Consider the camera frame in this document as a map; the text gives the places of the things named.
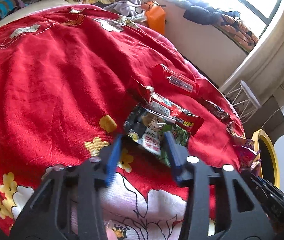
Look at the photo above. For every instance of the red silver snack wrapper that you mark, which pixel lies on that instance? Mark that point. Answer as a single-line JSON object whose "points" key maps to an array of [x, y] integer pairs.
{"points": [[163, 106]]}

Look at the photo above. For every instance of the person's left hand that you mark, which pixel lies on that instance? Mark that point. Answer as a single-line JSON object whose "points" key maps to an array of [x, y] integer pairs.
{"points": [[110, 234]]}

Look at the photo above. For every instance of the dark jacket on windowsill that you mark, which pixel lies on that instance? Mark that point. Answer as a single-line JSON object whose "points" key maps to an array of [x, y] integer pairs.
{"points": [[201, 15]]}

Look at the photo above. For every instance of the yellow rimmed black trash bin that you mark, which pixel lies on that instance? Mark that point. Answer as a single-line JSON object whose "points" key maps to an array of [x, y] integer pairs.
{"points": [[269, 167]]}

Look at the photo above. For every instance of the red floral blanket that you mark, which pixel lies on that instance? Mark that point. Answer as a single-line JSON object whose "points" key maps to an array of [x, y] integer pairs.
{"points": [[63, 95]]}

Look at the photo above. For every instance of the white wire frame stool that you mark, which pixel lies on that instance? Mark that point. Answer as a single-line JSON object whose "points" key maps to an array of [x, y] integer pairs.
{"points": [[243, 100]]}

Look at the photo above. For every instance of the red rectangular snack box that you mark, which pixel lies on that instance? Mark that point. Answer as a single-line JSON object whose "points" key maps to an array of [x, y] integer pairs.
{"points": [[164, 76]]}

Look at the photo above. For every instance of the cream curtain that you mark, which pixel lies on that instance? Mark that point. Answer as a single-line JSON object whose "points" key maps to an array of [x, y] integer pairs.
{"points": [[263, 68]]}

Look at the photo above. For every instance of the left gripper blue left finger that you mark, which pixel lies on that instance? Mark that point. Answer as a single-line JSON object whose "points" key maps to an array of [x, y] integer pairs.
{"points": [[113, 154]]}

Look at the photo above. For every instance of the purple cartoon snack wrapper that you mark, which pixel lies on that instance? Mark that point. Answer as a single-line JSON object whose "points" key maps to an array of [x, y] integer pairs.
{"points": [[247, 156]]}

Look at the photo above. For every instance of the green black snack packet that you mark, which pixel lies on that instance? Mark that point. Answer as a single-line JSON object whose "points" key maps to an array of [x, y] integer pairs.
{"points": [[147, 128]]}

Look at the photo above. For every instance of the beige bed mattress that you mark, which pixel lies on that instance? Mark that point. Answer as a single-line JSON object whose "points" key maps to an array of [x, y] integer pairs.
{"points": [[32, 9]]}

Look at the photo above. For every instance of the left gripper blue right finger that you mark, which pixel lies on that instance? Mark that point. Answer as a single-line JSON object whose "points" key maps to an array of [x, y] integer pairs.
{"points": [[177, 155]]}

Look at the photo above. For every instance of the lavender white clothes pile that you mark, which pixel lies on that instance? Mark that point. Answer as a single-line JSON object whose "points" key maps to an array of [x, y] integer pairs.
{"points": [[126, 7]]}

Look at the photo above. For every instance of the orange plastic bag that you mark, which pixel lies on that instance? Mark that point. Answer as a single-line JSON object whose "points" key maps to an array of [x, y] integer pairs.
{"points": [[155, 15]]}

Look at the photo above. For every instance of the dark candy wrapper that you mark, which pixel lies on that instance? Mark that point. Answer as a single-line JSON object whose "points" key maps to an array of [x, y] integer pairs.
{"points": [[216, 110]]}

